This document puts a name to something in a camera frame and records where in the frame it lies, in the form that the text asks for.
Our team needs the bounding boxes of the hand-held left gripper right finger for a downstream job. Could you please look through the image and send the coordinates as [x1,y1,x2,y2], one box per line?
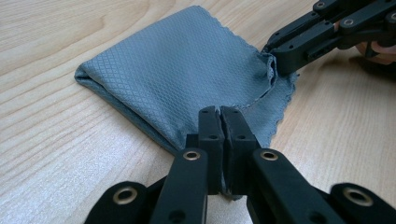
[220,106,347,224]

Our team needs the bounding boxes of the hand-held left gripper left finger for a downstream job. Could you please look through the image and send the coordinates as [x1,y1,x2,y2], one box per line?
[148,105,225,224]

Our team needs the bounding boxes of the grey microfibre cloth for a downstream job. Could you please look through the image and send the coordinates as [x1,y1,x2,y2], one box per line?
[74,4,299,201]

